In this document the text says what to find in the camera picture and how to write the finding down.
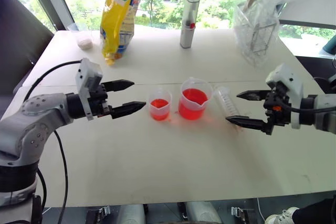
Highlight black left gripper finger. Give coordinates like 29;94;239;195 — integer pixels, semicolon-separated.
102;79;135;93
109;101;147;120

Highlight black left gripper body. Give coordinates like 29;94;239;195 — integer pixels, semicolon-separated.
89;82;112;118

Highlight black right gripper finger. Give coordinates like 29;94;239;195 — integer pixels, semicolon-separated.
225;115;268;132
236;90;271;102

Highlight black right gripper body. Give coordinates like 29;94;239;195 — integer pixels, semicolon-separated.
262;82;292;136

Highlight clear plastic graduated tube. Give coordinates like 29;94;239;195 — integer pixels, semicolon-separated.
213;85;241;120

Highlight small beaker red liquid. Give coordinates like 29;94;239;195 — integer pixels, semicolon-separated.
148;87;173;122

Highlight clear cup white contents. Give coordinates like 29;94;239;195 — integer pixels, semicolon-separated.
67;22;94;51

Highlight large beaker red liquid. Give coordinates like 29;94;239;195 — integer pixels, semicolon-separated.
178;77;214;121

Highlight yellow snack bag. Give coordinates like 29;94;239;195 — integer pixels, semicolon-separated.
100;0;146;67

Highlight teal object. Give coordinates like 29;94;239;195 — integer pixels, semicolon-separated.
321;37;336;55

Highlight metal table latch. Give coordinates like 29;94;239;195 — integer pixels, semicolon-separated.
230;206;250;224
86;206;111;224

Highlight clear plastic bag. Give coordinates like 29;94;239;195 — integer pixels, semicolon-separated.
233;0;308;69

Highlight tall white silver case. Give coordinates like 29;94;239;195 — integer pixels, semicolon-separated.
180;0;201;49

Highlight wooden stick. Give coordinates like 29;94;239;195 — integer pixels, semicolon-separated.
242;0;259;13

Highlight white sneaker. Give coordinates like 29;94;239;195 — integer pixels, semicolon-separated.
264;206;299;224

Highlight black chair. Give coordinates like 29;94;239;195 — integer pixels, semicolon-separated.
0;0;55;109

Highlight grey rounded shape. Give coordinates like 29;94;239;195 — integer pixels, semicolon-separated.
118;204;146;224
185;201;223;224

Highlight black trouser leg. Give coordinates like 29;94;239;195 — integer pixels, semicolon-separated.
291;195;336;224

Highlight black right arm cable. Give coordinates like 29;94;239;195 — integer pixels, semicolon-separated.
275;98;336;116

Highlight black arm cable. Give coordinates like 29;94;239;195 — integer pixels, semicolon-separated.
23;60;82;224
275;98;336;116

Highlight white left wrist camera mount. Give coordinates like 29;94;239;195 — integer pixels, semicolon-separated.
75;58;103;121

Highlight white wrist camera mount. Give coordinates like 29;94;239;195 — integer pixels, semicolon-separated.
265;63;304;130
75;58;103;121

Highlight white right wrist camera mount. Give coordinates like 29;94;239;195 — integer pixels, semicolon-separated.
265;63;304;130

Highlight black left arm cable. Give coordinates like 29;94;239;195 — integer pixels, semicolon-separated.
23;60;82;224

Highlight metal wire basket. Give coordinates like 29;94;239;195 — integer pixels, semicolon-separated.
250;22;278;55

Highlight thin white cable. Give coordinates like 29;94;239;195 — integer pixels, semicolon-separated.
256;197;266;222

